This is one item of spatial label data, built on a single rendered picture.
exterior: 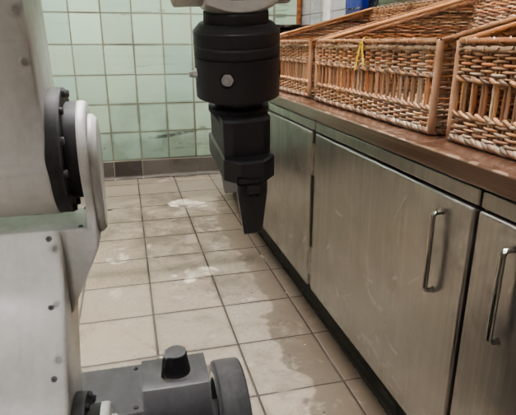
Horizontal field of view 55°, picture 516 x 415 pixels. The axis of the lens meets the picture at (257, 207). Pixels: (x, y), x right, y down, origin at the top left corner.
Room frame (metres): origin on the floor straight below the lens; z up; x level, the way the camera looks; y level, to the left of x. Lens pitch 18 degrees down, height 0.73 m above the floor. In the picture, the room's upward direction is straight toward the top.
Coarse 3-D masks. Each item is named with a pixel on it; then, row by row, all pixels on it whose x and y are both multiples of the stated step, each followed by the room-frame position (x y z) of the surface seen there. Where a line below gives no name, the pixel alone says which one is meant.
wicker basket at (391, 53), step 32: (480, 0) 1.45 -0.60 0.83; (512, 0) 1.32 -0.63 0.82; (352, 32) 1.36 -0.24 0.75; (384, 32) 1.39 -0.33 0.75; (416, 32) 1.41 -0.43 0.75; (448, 32) 1.43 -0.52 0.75; (320, 64) 1.31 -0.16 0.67; (352, 64) 1.13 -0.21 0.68; (384, 64) 0.99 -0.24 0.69; (416, 64) 0.88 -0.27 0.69; (448, 64) 0.82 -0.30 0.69; (320, 96) 1.30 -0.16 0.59; (352, 96) 1.12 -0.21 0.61; (384, 96) 0.98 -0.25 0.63; (416, 96) 0.87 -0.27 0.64; (448, 96) 0.83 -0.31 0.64; (416, 128) 0.86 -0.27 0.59
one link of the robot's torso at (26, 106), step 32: (0, 0) 0.48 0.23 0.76; (32, 0) 0.53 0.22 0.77; (0, 32) 0.48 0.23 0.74; (32, 32) 0.51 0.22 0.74; (0, 64) 0.49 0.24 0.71; (32, 64) 0.49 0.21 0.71; (0, 96) 0.49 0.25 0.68; (32, 96) 0.50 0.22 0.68; (64, 96) 0.56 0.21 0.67; (0, 128) 0.49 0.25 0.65; (32, 128) 0.50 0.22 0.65; (64, 128) 0.53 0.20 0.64; (0, 160) 0.49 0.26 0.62; (32, 160) 0.49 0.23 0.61; (64, 160) 0.52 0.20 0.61; (0, 192) 0.49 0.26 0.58; (32, 192) 0.50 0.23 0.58; (64, 192) 0.51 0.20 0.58
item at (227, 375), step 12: (216, 360) 0.76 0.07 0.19; (228, 360) 0.75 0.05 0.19; (216, 372) 0.71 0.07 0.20; (228, 372) 0.71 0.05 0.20; (240, 372) 0.71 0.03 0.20; (216, 384) 0.70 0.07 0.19; (228, 384) 0.69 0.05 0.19; (240, 384) 0.69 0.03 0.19; (216, 396) 0.78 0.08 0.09; (228, 396) 0.67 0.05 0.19; (240, 396) 0.67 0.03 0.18; (228, 408) 0.65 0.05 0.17; (240, 408) 0.65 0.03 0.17
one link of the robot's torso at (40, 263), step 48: (96, 144) 0.54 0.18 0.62; (96, 192) 0.54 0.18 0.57; (0, 240) 0.51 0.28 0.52; (48, 240) 0.51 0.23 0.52; (96, 240) 0.53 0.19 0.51; (0, 288) 0.48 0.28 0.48; (48, 288) 0.49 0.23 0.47; (0, 336) 0.46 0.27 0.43; (48, 336) 0.46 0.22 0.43; (0, 384) 0.43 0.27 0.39; (48, 384) 0.44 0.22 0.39
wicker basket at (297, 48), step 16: (432, 0) 1.67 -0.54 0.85; (448, 0) 1.51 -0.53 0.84; (352, 16) 2.02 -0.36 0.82; (368, 16) 2.04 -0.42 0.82; (384, 16) 1.93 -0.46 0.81; (288, 32) 1.95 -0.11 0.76; (304, 32) 1.97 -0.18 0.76; (320, 32) 1.99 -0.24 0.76; (336, 32) 1.42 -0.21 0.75; (288, 48) 1.57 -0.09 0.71; (304, 48) 1.44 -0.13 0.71; (288, 64) 1.57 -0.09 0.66; (304, 64) 1.44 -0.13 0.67; (288, 80) 1.57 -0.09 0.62; (304, 80) 1.43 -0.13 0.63; (416, 80) 1.49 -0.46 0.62; (304, 96) 1.42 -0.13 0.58
